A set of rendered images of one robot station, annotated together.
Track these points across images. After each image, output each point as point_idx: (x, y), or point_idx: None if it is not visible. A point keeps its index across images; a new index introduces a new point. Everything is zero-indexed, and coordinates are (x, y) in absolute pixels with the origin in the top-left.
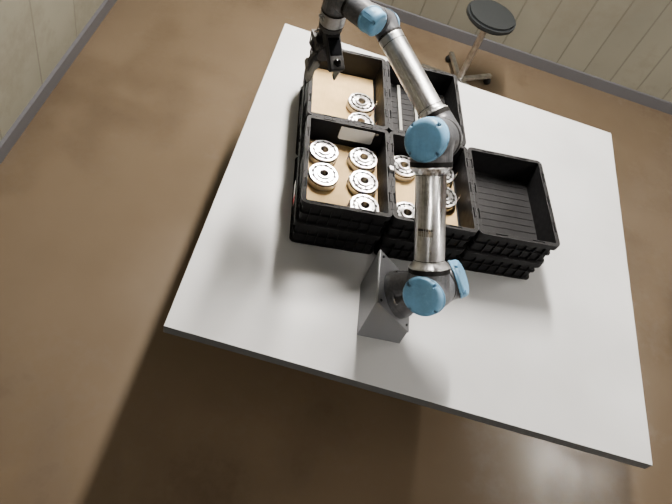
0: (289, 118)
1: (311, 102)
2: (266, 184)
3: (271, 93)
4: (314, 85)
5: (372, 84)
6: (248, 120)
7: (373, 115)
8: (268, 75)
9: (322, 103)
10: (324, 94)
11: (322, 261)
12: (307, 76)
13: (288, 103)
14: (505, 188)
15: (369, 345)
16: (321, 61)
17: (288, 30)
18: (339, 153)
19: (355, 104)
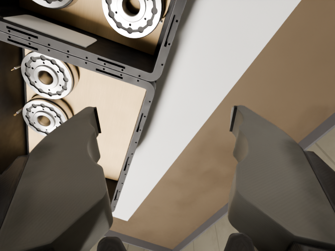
0: (152, 118)
1: (140, 111)
2: (223, 1)
3: (164, 152)
4: (117, 154)
5: (30, 151)
6: (204, 118)
7: (27, 96)
8: (160, 172)
9: (111, 124)
10: (105, 139)
11: None
12: (267, 122)
13: (147, 138)
14: None
15: None
16: (247, 243)
17: (125, 214)
18: (97, 9)
19: (56, 115)
